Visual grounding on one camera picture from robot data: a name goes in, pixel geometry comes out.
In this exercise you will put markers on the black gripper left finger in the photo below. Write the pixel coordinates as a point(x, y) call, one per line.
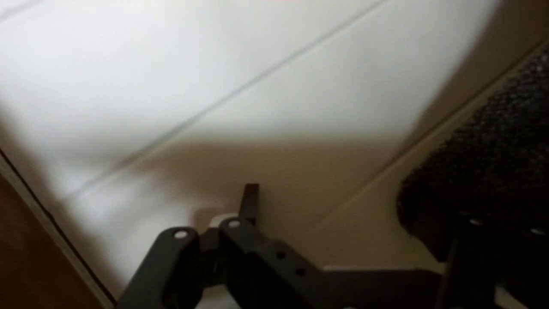
point(252, 264)

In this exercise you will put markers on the dark grey blanket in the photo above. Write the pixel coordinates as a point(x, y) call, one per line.
point(499, 156)

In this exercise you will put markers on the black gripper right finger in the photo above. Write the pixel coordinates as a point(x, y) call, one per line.
point(499, 269)

